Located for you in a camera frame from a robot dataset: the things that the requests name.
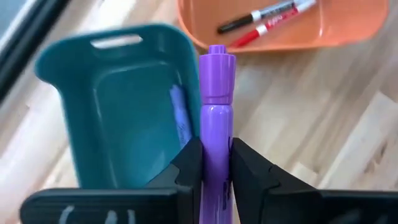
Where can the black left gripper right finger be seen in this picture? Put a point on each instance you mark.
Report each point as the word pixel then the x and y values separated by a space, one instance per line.
pixel 273 202

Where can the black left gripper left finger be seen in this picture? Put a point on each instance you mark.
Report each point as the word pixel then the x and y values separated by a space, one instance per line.
pixel 174 202

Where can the lavender highlighter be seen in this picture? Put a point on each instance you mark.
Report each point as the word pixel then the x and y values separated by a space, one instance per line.
pixel 216 124
pixel 180 118

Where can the red Expo marker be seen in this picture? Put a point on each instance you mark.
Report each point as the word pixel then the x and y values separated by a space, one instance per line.
pixel 248 37

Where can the black Expo marker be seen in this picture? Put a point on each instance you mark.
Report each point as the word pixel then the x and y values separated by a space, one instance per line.
pixel 236 24

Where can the teal plastic bin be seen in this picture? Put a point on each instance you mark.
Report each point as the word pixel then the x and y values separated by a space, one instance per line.
pixel 124 149

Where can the orange plastic bin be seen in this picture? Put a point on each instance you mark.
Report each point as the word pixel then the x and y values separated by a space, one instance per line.
pixel 342 28

